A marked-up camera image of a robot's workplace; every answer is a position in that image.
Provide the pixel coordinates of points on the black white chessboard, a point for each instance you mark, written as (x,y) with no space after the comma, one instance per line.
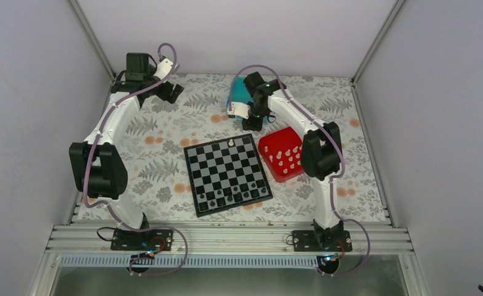
(215,168)

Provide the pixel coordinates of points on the floral table mat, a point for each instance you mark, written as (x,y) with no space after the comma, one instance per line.
(152,151)

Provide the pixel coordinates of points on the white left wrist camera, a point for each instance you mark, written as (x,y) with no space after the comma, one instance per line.
(164,67)

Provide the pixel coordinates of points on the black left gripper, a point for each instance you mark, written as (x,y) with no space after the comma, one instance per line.
(164,95)

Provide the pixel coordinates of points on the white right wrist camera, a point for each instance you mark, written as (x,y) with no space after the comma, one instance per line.
(238,109)

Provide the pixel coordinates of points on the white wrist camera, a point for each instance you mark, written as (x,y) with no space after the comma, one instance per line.
(238,109)
(164,67)

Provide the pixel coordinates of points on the aluminium rail frame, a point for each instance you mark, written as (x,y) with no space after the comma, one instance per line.
(207,238)

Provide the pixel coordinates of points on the teal square box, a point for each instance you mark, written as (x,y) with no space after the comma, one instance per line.
(238,92)

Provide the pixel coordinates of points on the red piece tray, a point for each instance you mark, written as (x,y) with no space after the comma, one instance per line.
(281,152)

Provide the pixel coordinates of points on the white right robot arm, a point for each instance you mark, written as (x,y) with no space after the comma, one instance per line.
(321,155)

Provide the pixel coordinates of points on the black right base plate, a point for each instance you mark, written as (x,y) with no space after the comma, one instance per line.
(310,241)

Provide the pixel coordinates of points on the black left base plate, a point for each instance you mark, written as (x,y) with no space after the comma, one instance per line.
(154,240)

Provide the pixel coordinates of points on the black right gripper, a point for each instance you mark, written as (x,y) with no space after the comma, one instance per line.
(256,126)

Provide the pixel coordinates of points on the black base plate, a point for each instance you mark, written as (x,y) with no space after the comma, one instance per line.
(310,241)
(154,240)

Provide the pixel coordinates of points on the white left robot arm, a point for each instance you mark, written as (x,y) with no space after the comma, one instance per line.
(98,169)

